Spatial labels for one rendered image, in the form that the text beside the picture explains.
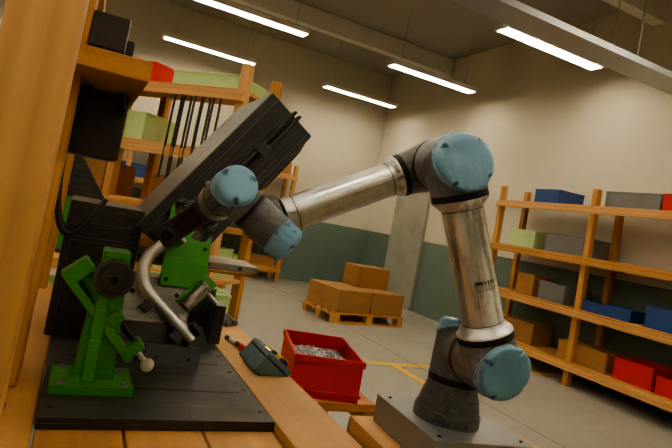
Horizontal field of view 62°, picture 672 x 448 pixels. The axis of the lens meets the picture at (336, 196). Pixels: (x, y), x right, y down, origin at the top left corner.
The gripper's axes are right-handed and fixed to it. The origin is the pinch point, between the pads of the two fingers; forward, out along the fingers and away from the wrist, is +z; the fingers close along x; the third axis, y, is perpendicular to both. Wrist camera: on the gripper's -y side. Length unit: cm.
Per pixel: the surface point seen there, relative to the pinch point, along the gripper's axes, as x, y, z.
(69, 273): 5.3, -25.6, -9.1
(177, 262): -5.7, -2.1, 18.0
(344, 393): -64, 14, 24
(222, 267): -14.7, 9.9, 30.2
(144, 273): -3.1, -10.7, 14.6
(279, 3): 211, 495, 590
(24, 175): 16, -26, -46
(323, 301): -175, 248, 564
